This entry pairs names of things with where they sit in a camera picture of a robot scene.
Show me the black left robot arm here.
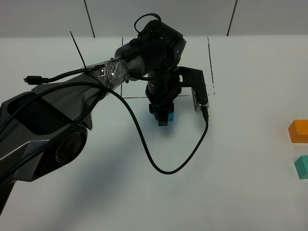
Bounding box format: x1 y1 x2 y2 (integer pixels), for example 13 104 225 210
0 20 186 207

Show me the orange block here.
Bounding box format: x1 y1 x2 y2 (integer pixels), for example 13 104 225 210
288 120 308 143

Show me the green block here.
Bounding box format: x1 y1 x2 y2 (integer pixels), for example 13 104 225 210
295 155 308 180

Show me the blue block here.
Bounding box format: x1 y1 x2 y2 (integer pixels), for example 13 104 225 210
168 111 174 121

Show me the black cable tie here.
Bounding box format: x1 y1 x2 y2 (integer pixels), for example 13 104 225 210
70 30 87 70

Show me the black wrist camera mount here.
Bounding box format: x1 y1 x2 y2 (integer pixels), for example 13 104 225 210
177 67 208 112

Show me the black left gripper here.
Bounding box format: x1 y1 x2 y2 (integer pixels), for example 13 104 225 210
146 68 181 126

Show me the black usb cable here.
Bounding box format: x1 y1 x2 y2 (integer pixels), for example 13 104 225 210
0 81 209 183

